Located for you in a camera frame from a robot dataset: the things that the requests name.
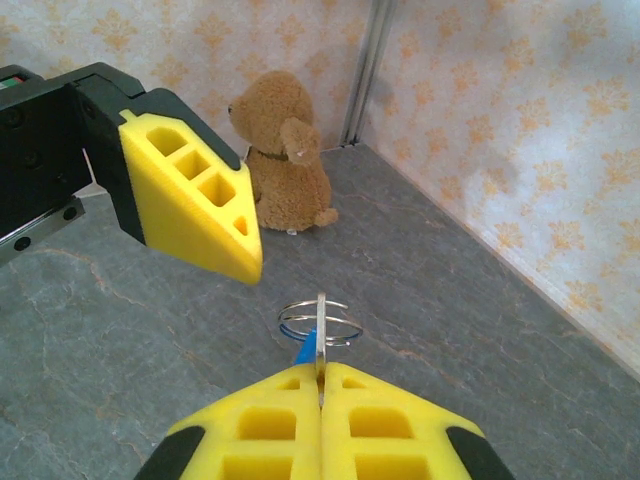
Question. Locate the silver metal key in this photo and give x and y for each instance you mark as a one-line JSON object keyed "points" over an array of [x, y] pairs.
{"points": [[321, 330]]}

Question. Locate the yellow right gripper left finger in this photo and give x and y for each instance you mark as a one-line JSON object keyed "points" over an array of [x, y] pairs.
{"points": [[260, 440]]}

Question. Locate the aluminium frame post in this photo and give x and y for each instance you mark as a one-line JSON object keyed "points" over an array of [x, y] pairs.
{"points": [[367, 70]]}

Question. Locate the blue plastic key tag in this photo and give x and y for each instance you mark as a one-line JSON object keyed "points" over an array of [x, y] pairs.
{"points": [[306, 352]]}

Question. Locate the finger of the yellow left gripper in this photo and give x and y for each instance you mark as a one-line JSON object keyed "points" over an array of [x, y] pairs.
{"points": [[200, 225]]}

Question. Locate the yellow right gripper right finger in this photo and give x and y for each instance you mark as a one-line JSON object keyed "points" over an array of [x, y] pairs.
{"points": [[390, 440]]}

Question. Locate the brown plush dog toy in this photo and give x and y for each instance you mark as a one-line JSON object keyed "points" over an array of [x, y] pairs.
{"points": [[285, 185]]}

